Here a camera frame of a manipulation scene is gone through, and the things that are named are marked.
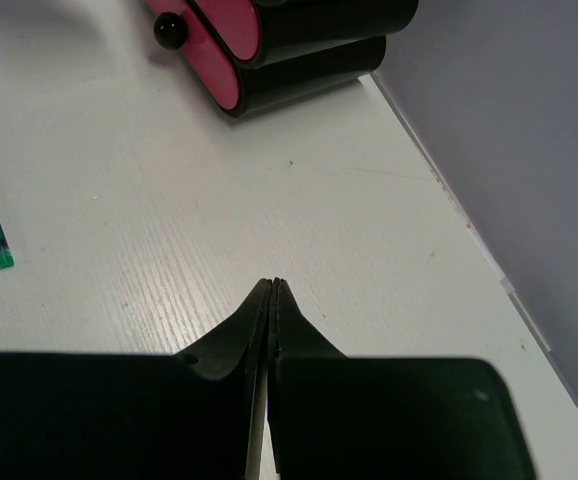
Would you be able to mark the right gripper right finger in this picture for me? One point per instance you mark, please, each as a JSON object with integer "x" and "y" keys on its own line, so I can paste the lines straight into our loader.
{"x": 337, "y": 417}

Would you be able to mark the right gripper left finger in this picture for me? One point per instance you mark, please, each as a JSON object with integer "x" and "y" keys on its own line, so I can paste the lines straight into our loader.
{"x": 195, "y": 414}

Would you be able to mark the black drawer cabinet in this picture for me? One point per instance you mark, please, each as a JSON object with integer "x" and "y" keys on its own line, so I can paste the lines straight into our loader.
{"x": 309, "y": 46}

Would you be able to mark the pink middle drawer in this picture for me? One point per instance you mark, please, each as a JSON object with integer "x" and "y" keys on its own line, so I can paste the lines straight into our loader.
{"x": 236, "y": 23}

